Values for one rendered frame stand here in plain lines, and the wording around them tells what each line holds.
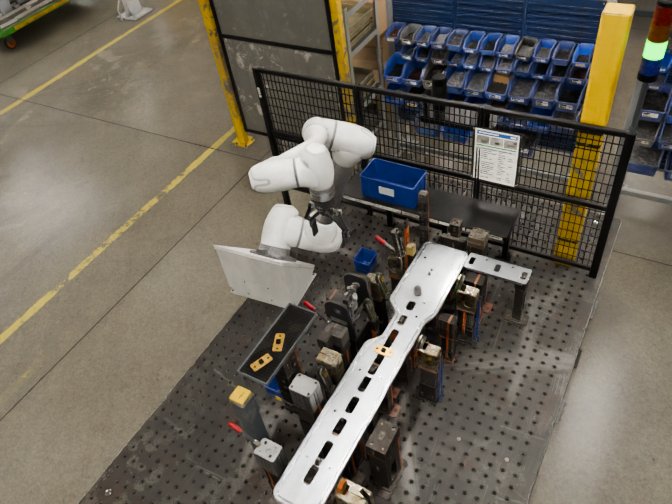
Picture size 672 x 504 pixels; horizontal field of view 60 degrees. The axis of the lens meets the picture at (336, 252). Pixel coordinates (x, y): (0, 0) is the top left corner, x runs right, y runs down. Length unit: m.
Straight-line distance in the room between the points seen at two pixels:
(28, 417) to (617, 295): 3.74
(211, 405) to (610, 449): 2.03
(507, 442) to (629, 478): 0.98
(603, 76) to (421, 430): 1.59
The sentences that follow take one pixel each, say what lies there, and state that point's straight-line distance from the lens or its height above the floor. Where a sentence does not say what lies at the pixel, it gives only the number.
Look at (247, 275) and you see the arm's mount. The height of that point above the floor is 0.88.
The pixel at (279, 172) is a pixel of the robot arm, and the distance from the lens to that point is 1.99.
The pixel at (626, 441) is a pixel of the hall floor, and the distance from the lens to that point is 3.51.
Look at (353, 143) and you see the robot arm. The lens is 2.52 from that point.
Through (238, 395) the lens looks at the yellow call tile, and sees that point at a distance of 2.23.
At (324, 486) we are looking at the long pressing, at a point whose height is 1.00.
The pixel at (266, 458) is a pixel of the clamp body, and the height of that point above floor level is 1.06.
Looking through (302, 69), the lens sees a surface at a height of 0.87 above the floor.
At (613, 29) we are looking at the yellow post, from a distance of 2.49.
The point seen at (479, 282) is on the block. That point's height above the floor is 0.98.
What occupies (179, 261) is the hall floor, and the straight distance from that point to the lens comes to 4.55.
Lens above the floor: 2.98
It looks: 44 degrees down
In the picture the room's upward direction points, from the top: 10 degrees counter-clockwise
